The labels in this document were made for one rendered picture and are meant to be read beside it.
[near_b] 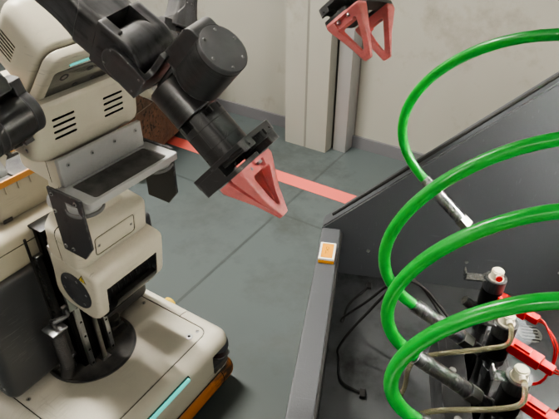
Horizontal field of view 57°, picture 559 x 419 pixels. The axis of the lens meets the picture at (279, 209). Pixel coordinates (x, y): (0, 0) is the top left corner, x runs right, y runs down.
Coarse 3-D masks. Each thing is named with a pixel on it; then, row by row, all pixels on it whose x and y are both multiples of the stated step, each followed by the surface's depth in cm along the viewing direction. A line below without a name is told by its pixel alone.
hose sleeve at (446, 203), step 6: (426, 180) 78; (432, 180) 78; (444, 192) 78; (438, 198) 78; (444, 198) 77; (444, 204) 77; (450, 204) 77; (450, 210) 77; (456, 210) 77; (450, 216) 78; (456, 216) 77; (462, 216) 77
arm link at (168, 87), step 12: (168, 72) 57; (168, 84) 57; (156, 96) 58; (168, 96) 58; (180, 96) 58; (168, 108) 58; (180, 108) 58; (192, 108) 58; (204, 108) 59; (180, 120) 58
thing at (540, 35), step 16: (528, 32) 60; (544, 32) 59; (480, 48) 64; (496, 48) 63; (448, 64) 67; (432, 80) 70; (416, 96) 72; (400, 112) 75; (400, 128) 76; (400, 144) 77; (416, 160) 78; (416, 176) 78
